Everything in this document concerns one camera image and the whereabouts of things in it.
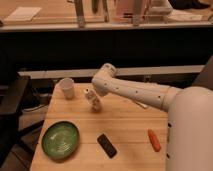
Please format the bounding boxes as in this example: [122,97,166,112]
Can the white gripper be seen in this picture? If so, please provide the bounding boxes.
[84,89,102,112]

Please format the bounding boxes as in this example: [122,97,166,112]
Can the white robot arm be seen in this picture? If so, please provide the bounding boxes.
[91,63,213,171]

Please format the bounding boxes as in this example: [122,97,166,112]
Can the white paper cup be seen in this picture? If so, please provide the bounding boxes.
[59,78,74,100]

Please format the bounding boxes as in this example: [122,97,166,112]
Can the white flat utensil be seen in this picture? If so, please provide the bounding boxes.
[135,102,149,109]

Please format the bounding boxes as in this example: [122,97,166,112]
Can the green round plate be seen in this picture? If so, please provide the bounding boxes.
[41,121,80,160]

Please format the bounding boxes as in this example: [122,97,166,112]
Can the black rectangular phone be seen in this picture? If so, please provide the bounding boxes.
[97,134,117,158]

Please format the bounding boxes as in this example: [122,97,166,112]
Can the orange carrot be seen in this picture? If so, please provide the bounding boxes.
[148,129,161,152]

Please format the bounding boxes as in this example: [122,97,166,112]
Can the pink box on shelf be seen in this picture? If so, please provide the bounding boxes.
[113,0,150,21]

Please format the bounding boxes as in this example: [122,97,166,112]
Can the white paper sheet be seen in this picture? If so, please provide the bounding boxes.
[5,7,41,22]

